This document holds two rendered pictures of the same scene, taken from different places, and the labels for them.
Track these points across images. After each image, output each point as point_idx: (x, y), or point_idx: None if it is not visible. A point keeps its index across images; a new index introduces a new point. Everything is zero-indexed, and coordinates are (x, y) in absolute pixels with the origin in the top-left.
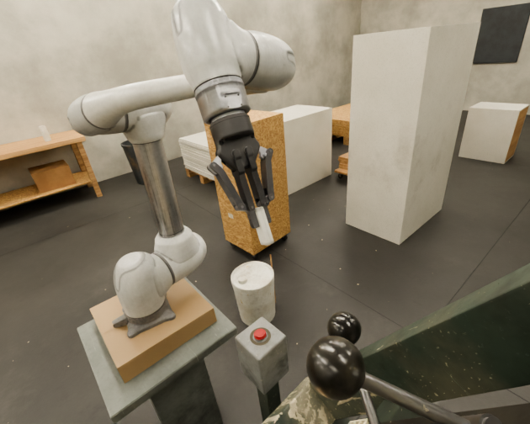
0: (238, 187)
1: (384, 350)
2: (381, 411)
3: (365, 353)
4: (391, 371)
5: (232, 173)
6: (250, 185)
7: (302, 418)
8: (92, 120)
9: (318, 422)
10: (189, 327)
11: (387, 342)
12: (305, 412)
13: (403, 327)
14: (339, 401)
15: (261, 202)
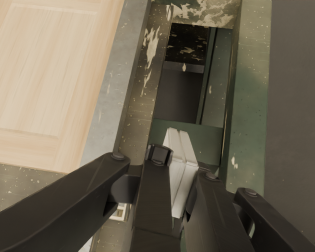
0: (132, 216)
1: (226, 175)
2: (203, 138)
3: (240, 129)
4: (223, 164)
5: (129, 243)
6: (208, 218)
7: (205, 7)
8: None
9: (215, 19)
10: None
11: (238, 174)
12: (212, 7)
13: (261, 191)
14: (232, 50)
15: (183, 222)
